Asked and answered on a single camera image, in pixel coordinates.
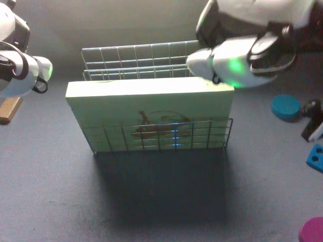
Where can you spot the magenta round disc block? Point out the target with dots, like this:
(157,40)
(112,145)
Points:
(313,230)

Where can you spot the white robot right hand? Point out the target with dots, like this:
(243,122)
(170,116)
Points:
(234,63)

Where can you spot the pale green hardcover book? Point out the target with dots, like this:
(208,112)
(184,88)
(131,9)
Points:
(151,100)

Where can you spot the black angular object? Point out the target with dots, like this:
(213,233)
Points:
(313,118)

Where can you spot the blue round disc block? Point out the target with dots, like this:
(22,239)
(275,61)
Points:
(285,107)

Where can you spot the blue block with holes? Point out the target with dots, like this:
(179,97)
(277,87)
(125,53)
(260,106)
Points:
(316,157)

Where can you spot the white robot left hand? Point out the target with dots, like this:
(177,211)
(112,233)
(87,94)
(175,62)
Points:
(22,73)

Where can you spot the tan wooden block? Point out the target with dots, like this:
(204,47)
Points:
(8,109)

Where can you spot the grey table cloth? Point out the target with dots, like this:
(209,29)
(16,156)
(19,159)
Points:
(50,176)

